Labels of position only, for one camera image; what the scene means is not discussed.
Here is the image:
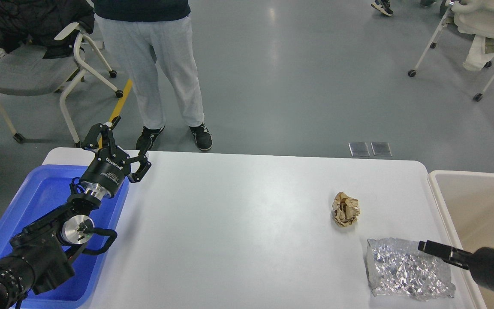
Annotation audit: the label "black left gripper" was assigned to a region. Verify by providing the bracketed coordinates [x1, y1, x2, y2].
[80, 116, 151, 199]

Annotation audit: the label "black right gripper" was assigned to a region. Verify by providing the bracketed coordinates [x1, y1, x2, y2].
[418, 240, 494, 292]

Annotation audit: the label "silver foil bag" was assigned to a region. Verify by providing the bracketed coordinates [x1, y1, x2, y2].
[365, 237, 455, 301]

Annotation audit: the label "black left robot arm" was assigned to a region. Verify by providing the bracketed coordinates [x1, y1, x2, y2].
[0, 116, 151, 309]

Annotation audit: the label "beige plastic bin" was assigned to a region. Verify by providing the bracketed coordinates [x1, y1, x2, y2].
[427, 170, 494, 309]

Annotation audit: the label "person in grey sweatpants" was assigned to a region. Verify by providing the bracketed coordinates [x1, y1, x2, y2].
[93, 0, 213, 151]

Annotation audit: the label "crumpled brown paper ball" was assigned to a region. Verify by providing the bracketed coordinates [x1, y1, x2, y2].
[332, 192, 361, 227]

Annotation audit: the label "right metal floor plate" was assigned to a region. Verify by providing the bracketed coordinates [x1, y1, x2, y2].
[370, 142, 393, 157]

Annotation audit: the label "metal floor plate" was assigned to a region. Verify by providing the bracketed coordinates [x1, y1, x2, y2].
[348, 142, 371, 157]
[370, 142, 393, 157]

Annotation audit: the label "left metal floor plate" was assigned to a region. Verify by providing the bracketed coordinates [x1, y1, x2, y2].
[348, 142, 371, 157]

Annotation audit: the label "black jacket on chair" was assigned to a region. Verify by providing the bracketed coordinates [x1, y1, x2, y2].
[0, 0, 95, 59]

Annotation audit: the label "cream garment on chair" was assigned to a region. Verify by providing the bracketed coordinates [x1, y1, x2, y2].
[451, 0, 494, 72]

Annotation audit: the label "walking person's feet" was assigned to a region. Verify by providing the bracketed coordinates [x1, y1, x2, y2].
[372, 0, 394, 16]

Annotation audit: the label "grey chair with white frame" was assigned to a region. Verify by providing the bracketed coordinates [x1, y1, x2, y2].
[0, 22, 124, 146]

